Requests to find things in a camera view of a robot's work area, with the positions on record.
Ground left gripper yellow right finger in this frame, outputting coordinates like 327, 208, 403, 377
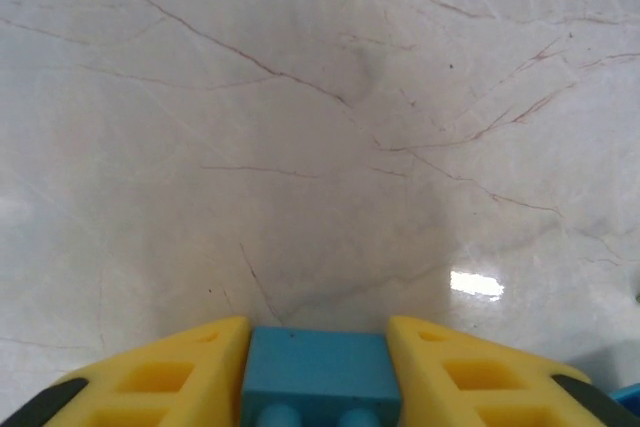
387, 315, 637, 427

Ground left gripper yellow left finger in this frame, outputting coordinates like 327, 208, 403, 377
0, 315, 251, 427

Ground blue lego brick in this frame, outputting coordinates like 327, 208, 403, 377
241, 326, 405, 427
610, 382, 640, 404

